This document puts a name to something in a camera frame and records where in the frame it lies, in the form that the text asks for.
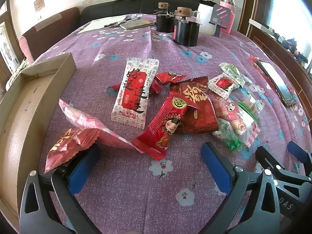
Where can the brown notebook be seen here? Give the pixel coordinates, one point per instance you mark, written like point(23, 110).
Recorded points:
point(136, 24)

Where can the pink cartoon snack packet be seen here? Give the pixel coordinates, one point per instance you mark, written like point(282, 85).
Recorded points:
point(234, 117)

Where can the glass door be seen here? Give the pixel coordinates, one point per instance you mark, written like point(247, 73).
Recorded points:
point(7, 41)

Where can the wall notice card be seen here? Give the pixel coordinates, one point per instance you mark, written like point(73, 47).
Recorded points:
point(39, 3)

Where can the black sofa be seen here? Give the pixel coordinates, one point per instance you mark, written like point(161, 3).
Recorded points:
point(109, 8)

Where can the long white red snack packet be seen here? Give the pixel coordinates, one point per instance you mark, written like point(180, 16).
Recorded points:
point(132, 90)

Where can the small red candy packet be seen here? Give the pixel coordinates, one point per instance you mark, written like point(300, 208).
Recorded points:
point(170, 78)
point(114, 89)

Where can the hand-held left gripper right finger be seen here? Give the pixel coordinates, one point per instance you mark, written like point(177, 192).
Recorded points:
point(214, 168)

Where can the flat red packet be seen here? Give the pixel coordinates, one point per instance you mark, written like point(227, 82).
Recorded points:
point(253, 59)

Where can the large pink snack packet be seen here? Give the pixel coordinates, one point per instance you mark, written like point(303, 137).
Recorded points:
point(87, 124)

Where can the red doll-print snack packet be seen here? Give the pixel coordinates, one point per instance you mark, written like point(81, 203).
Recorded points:
point(160, 126)

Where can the white plastic container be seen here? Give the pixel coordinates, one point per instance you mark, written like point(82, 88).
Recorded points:
point(207, 19)

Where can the patterned cloth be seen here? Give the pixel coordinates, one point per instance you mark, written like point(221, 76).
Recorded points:
point(17, 72)

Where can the black smartphone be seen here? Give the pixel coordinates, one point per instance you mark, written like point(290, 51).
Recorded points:
point(275, 80)

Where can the green white snack packet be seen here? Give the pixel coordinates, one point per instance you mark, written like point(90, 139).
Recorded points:
point(231, 69)

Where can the cardboard box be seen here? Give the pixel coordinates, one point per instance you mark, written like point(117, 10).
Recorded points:
point(24, 117)

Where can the clear green-edged candy packet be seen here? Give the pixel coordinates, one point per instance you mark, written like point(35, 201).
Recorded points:
point(251, 104)
point(228, 139)

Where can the red gold-lettered snack packet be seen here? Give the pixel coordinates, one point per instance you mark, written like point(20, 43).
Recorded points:
point(65, 146)

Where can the notebook with pens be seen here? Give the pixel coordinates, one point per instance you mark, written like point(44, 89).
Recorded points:
point(121, 21)

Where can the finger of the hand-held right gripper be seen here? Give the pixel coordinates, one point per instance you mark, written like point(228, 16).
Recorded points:
point(298, 151)
point(267, 156)

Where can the clear plastic container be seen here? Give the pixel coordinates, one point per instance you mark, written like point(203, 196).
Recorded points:
point(198, 17)

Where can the dark red gold-print snack packet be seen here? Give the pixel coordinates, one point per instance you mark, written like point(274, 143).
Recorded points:
point(197, 119)

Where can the purple floral cloth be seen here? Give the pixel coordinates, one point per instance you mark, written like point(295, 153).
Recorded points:
point(136, 195)

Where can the pink thermos bottle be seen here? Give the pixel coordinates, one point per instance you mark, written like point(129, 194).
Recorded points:
point(230, 7)

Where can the brown sofa backrest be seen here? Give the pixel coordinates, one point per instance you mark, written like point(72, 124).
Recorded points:
point(51, 31)

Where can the white paper sheets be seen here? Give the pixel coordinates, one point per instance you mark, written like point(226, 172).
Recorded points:
point(97, 24)

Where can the black jar with wooden lid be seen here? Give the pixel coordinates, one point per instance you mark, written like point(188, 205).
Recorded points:
point(163, 22)
point(185, 34)

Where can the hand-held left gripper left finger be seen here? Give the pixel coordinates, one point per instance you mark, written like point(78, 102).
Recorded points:
point(82, 169)

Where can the white red-label snack packet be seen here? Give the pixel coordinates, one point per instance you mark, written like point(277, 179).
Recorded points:
point(223, 84)

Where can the pink cushion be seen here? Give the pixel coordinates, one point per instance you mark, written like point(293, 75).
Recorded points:
point(25, 47)

